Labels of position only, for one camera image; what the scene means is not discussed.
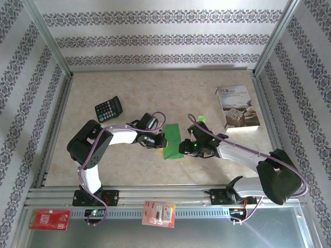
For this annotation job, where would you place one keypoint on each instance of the green paper sheet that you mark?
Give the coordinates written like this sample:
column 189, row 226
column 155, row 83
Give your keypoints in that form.
column 173, row 134

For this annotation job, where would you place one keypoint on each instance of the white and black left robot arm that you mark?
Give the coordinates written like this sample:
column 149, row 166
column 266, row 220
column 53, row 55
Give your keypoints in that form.
column 88, row 144

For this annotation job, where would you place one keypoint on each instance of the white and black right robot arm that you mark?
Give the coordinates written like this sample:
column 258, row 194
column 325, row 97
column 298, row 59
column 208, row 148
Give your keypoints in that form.
column 279, row 178

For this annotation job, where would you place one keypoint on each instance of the grey metal sheet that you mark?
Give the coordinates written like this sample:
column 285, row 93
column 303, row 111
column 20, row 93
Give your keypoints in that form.
column 207, row 232

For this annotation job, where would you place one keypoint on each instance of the black calculator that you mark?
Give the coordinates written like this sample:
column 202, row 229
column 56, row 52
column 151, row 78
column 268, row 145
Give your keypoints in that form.
column 108, row 109

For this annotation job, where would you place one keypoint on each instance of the book with photo cover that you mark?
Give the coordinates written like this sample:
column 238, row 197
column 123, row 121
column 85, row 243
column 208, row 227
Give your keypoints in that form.
column 232, row 94

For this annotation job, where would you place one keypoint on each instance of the small controller board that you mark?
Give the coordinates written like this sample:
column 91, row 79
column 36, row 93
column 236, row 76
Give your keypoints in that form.
column 94, row 212
column 236, row 211

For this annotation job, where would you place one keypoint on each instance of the pink blister pack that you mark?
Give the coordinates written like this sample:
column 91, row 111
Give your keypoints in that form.
column 158, row 214

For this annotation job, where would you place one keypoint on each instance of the red flat package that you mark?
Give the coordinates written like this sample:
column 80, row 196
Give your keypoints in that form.
column 49, row 219

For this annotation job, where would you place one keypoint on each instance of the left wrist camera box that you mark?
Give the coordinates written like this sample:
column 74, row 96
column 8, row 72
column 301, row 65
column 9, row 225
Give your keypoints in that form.
column 149, row 121

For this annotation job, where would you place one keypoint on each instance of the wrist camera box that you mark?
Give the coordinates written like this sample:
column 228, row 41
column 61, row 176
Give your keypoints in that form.
column 199, row 130
column 149, row 121

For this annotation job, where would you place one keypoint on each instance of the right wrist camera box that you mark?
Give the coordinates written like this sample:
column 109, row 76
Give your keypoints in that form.
column 199, row 130

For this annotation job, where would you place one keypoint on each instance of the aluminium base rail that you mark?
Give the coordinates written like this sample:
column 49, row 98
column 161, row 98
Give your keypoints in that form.
column 168, row 192

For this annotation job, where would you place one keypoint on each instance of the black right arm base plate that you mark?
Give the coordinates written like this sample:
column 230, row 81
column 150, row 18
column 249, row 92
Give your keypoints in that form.
column 218, row 197

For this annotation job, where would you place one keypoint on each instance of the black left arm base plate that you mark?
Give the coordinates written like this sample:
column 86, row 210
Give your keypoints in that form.
column 112, row 197

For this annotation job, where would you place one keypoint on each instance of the thin aluminium back rail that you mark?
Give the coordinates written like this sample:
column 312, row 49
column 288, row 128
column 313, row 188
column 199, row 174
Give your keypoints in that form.
column 155, row 70

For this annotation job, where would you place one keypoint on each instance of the aluminium side rail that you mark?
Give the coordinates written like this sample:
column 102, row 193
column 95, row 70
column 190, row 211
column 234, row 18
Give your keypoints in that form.
column 57, row 129
column 264, row 103

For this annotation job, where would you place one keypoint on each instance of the aluminium frame post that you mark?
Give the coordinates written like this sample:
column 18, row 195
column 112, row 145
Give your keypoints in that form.
column 49, row 38
column 275, row 38

